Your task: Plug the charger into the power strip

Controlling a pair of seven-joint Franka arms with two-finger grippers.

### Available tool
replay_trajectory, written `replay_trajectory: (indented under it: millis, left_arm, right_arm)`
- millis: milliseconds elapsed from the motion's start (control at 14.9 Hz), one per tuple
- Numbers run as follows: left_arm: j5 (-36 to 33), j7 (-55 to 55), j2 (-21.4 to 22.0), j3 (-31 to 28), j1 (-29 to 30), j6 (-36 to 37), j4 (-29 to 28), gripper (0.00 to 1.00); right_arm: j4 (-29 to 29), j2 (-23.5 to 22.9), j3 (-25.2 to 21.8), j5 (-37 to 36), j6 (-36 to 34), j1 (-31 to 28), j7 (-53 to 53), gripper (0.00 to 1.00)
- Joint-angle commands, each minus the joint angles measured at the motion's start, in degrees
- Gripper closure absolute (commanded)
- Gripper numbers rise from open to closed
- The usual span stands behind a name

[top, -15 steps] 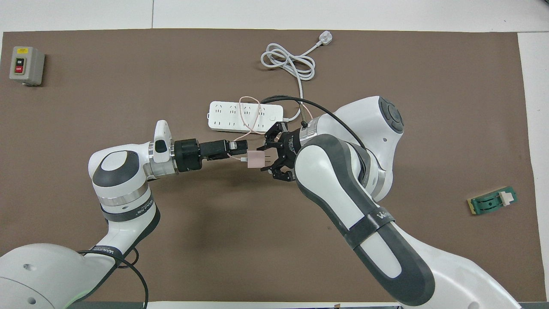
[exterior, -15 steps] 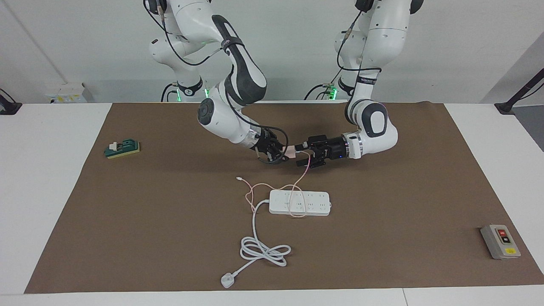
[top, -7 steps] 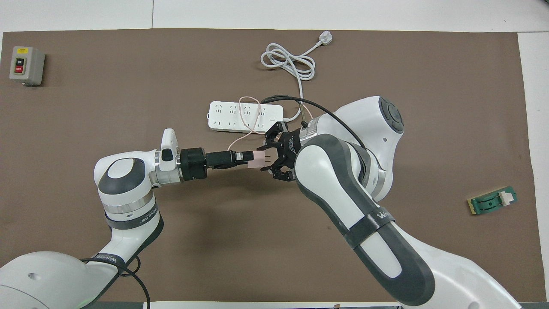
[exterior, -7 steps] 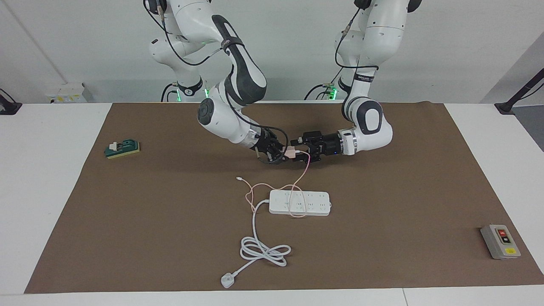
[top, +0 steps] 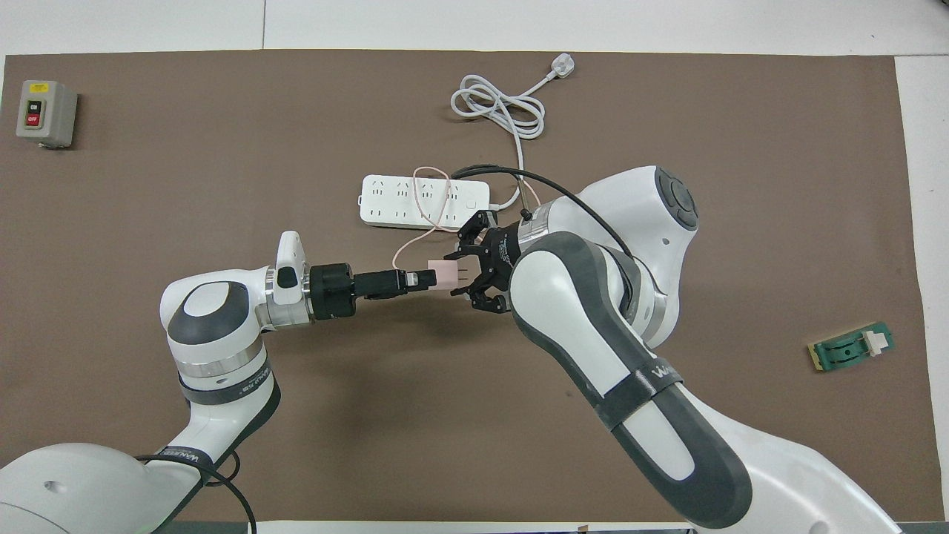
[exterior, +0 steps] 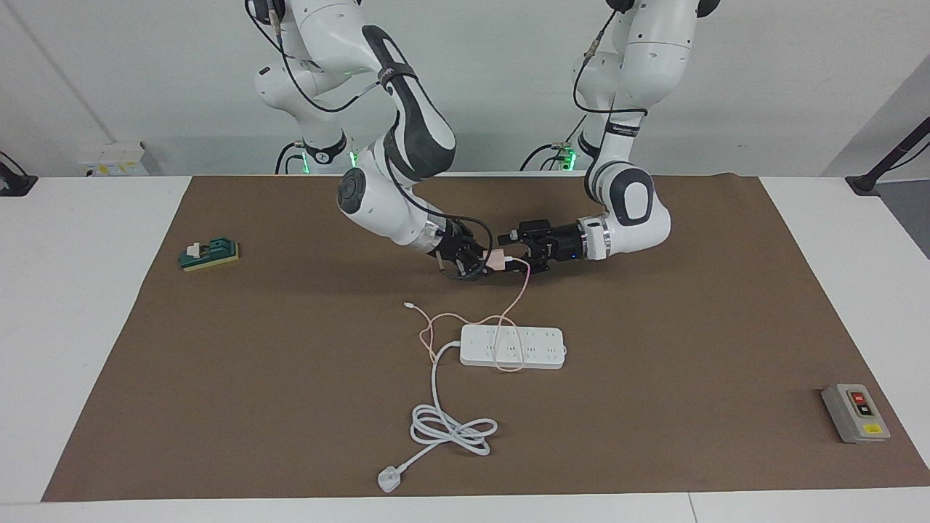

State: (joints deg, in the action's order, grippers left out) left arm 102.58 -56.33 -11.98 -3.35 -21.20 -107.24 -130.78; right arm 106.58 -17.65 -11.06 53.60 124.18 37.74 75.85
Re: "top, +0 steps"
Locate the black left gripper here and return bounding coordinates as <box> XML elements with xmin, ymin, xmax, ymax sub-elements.
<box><xmin>308</xmin><ymin>263</ymin><xmax>438</xmax><ymax>321</ymax></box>

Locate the brown table mat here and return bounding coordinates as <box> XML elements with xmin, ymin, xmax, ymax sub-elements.
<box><xmin>0</xmin><ymin>50</ymin><xmax>946</xmax><ymax>523</ymax></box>

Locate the green knife switch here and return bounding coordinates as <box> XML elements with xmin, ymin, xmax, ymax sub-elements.
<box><xmin>807</xmin><ymin>321</ymin><xmax>895</xmax><ymax>373</ymax></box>

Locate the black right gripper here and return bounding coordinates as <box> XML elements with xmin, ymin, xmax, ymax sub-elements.
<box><xmin>404</xmin><ymin>210</ymin><xmax>535</xmax><ymax>312</ymax></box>

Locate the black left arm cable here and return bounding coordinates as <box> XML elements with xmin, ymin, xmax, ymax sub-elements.
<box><xmin>137</xmin><ymin>451</ymin><xmax>257</xmax><ymax>534</ymax></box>

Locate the pink charger cable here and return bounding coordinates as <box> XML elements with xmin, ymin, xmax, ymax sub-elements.
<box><xmin>391</xmin><ymin>166</ymin><xmax>454</xmax><ymax>269</ymax></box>

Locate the pink charger block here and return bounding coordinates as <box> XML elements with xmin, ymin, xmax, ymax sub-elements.
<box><xmin>428</xmin><ymin>260</ymin><xmax>470</xmax><ymax>291</ymax></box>

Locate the white power strip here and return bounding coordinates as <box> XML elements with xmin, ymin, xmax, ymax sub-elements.
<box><xmin>360</xmin><ymin>174</ymin><xmax>491</xmax><ymax>234</ymax></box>

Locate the grey on-off switch box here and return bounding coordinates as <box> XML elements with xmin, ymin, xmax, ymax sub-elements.
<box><xmin>16</xmin><ymin>79</ymin><xmax>79</xmax><ymax>151</ymax></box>

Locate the white power strip cord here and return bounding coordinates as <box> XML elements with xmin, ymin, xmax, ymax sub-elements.
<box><xmin>451</xmin><ymin>53</ymin><xmax>578</xmax><ymax>213</ymax></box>

